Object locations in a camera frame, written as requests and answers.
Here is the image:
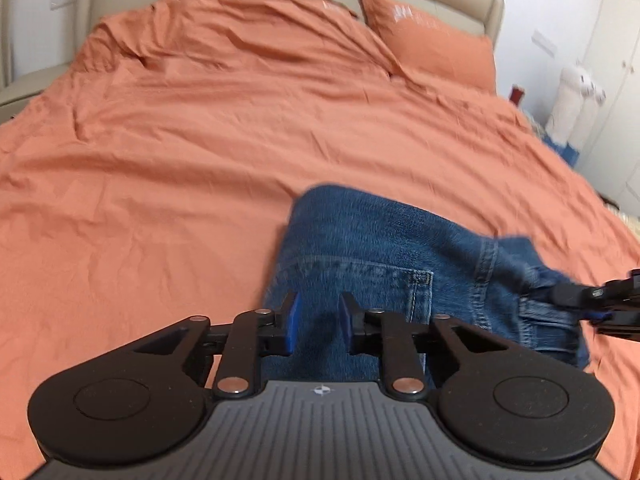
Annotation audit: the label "blue jeans pants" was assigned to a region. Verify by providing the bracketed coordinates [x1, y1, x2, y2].
[260, 184, 594, 392]

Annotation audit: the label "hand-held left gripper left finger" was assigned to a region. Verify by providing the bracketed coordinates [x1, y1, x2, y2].
[119, 290, 302, 397]

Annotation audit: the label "orange duvet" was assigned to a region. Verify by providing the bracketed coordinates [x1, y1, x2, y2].
[0, 0, 640, 480]

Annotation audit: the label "white wardrobe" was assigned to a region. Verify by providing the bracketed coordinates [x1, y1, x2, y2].
[575, 0, 640, 211]

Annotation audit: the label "orange embroidered pillow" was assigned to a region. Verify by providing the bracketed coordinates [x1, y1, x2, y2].
[358, 0, 497, 93]

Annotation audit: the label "white wall switch plate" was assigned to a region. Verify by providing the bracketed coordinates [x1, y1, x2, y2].
[530, 29, 559, 56]

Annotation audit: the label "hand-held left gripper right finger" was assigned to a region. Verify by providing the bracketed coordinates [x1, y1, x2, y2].
[338, 291, 512, 397]

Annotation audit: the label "beige curtain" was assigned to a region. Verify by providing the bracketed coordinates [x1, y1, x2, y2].
[0, 0, 15, 89]

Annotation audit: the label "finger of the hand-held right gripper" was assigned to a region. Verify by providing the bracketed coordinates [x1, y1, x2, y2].
[547, 268, 640, 309]
[591, 308, 640, 344]

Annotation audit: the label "beige nightstand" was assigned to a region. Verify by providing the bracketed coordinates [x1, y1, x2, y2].
[0, 62, 72, 122]

